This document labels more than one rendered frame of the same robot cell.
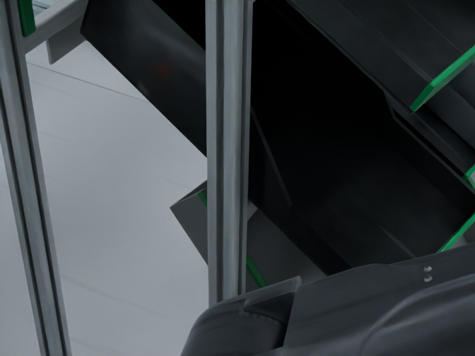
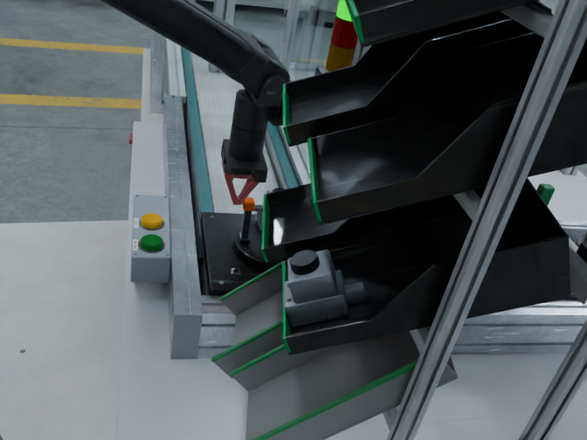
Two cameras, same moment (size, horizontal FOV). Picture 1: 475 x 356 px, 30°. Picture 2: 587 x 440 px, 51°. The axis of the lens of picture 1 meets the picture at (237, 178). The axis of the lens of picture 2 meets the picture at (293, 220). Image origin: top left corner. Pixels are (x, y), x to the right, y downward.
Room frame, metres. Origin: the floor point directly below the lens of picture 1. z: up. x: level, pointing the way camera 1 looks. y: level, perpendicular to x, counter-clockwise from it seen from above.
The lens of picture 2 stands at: (0.92, -0.58, 1.64)
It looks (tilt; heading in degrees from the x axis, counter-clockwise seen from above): 32 degrees down; 135
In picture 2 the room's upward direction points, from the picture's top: 12 degrees clockwise
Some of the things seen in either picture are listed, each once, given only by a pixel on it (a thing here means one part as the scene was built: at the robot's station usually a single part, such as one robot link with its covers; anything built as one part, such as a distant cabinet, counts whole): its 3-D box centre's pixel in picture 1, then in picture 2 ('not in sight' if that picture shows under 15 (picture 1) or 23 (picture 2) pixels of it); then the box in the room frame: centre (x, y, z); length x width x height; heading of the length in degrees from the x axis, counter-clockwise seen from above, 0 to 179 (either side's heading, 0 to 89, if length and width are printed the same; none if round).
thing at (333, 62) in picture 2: not in sight; (340, 58); (0.12, 0.26, 1.28); 0.05 x 0.05 x 0.05
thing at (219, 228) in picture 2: not in sight; (269, 253); (0.24, 0.06, 0.96); 0.24 x 0.24 x 0.02; 62
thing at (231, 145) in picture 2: not in sight; (246, 144); (0.20, 0.00, 1.18); 0.10 x 0.07 x 0.07; 152
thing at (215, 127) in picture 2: not in sight; (256, 193); (-0.02, 0.23, 0.91); 0.84 x 0.28 x 0.10; 152
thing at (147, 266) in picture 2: not in sight; (150, 236); (0.06, -0.09, 0.93); 0.21 x 0.07 x 0.06; 152
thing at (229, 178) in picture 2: not in sight; (239, 177); (0.19, 0.01, 1.11); 0.07 x 0.07 x 0.09; 62
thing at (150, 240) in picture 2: not in sight; (151, 244); (0.12, -0.12, 0.96); 0.04 x 0.04 x 0.02
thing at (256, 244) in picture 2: not in sight; (270, 244); (0.24, 0.06, 0.98); 0.14 x 0.14 x 0.02
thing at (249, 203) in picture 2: not in sight; (251, 217); (0.21, 0.03, 1.04); 0.04 x 0.02 x 0.08; 62
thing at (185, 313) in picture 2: not in sight; (179, 193); (-0.08, 0.06, 0.91); 0.89 x 0.06 x 0.11; 152
